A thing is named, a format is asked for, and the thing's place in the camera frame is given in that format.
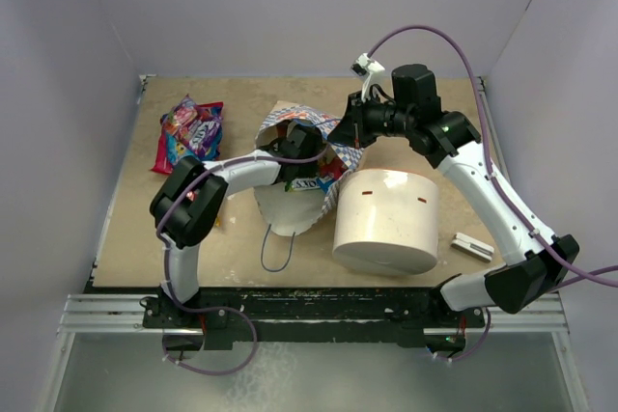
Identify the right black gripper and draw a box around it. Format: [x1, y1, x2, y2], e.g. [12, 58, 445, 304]
[327, 89, 414, 150]

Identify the green spring tea candy packet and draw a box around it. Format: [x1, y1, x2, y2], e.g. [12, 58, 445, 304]
[284, 178, 322, 192]

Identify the blue checkered paper bag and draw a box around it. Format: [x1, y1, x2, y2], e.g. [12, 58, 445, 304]
[254, 100, 364, 239]

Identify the purple snack packet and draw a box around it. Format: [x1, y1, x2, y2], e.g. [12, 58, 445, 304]
[161, 95, 224, 158]

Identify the pink snack packet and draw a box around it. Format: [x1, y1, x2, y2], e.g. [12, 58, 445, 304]
[152, 109, 223, 175]

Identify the blue fruit snack packet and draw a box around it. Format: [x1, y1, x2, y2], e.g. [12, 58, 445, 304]
[163, 133, 199, 171]

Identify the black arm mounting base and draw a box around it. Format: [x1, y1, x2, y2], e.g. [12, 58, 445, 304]
[140, 288, 485, 353]

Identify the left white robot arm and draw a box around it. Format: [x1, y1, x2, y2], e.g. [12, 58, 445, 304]
[150, 125, 325, 327]

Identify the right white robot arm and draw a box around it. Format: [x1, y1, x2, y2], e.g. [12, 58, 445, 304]
[328, 56, 579, 326]

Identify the red small snack packet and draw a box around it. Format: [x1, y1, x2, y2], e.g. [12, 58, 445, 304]
[319, 157, 348, 180]

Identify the white cylindrical container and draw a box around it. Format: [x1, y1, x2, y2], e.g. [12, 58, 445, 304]
[332, 169, 439, 276]

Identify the small white metal clip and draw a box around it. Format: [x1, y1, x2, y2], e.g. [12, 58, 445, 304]
[451, 233, 494, 263]

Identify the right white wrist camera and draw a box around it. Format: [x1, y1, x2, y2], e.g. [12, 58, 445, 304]
[351, 53, 385, 102]

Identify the aluminium rail frame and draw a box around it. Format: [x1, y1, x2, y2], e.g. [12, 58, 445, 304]
[42, 77, 588, 411]

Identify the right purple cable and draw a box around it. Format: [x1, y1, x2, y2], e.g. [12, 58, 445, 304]
[366, 25, 618, 364]

